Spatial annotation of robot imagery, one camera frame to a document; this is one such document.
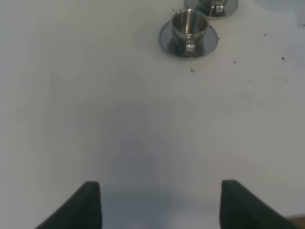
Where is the far stainless steel saucer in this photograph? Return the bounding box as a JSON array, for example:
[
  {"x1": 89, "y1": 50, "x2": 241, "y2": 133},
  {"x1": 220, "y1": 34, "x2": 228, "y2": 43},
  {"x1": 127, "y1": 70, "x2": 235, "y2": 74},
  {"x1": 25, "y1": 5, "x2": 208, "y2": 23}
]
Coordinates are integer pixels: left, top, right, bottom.
[{"x1": 184, "y1": 0, "x2": 238, "y2": 19}]

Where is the near stainless steel teacup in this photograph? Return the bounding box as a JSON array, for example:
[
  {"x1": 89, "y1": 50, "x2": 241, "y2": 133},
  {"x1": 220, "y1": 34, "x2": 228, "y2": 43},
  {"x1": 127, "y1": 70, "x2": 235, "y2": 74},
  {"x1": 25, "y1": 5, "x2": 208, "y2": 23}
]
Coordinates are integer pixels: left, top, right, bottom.
[{"x1": 171, "y1": 9, "x2": 209, "y2": 52}]

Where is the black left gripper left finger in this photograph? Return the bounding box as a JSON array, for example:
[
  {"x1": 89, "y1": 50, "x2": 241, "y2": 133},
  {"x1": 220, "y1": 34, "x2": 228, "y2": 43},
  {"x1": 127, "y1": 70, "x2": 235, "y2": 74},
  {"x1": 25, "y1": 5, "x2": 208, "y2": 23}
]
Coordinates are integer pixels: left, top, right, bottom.
[{"x1": 37, "y1": 181, "x2": 102, "y2": 229}]

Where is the near stainless steel saucer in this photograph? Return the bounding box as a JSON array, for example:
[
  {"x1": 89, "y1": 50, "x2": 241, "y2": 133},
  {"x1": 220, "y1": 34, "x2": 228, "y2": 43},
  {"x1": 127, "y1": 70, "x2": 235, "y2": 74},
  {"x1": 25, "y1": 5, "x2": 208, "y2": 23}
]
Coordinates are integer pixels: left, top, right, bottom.
[{"x1": 158, "y1": 22, "x2": 219, "y2": 59}]

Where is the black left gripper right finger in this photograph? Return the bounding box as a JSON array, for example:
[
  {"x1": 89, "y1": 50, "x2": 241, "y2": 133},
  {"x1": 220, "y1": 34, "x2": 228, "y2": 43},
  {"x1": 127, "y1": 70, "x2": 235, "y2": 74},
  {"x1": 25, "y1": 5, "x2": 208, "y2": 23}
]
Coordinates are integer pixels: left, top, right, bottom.
[{"x1": 219, "y1": 180, "x2": 297, "y2": 229}]

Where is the stainless steel teacup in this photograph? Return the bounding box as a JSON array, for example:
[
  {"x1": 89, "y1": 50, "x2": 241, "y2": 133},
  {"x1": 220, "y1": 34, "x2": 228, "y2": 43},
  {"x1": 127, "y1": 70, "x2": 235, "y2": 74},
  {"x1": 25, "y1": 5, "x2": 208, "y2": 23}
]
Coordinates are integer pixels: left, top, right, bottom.
[
  {"x1": 171, "y1": 9, "x2": 209, "y2": 52},
  {"x1": 198, "y1": 0, "x2": 227, "y2": 16}
]

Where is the far stainless steel teacup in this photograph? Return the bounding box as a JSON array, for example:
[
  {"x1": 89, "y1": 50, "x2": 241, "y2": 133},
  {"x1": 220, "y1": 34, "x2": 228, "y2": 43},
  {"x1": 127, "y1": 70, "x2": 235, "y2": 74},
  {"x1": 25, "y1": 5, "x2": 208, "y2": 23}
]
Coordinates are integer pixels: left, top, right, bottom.
[{"x1": 198, "y1": 0, "x2": 227, "y2": 16}]

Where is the stainless steel saucer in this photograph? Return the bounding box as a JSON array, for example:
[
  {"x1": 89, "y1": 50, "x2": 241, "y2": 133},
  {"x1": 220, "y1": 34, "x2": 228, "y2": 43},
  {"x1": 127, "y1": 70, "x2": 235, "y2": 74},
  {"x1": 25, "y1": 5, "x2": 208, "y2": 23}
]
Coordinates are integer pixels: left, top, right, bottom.
[
  {"x1": 184, "y1": 0, "x2": 238, "y2": 19},
  {"x1": 158, "y1": 22, "x2": 219, "y2": 59}
]

